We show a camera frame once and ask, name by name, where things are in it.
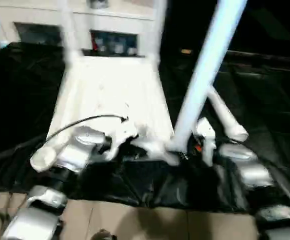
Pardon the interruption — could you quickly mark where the dark patterned jar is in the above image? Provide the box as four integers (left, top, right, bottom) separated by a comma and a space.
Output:
89, 0, 110, 9

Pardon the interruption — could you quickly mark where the black plastic mat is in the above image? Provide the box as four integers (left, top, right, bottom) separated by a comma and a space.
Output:
0, 42, 290, 213

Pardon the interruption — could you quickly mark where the white plastic table top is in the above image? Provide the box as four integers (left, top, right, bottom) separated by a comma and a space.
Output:
30, 54, 182, 172

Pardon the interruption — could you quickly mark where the white plastic table leg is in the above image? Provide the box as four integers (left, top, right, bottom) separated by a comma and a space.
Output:
166, 0, 249, 155
205, 85, 250, 144
144, 0, 167, 68
57, 0, 85, 68

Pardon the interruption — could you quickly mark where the white glass-door cabinet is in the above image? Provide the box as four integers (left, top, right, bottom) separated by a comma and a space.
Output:
0, 0, 158, 57

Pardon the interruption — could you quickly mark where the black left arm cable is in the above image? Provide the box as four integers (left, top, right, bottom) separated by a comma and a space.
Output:
0, 114, 129, 167

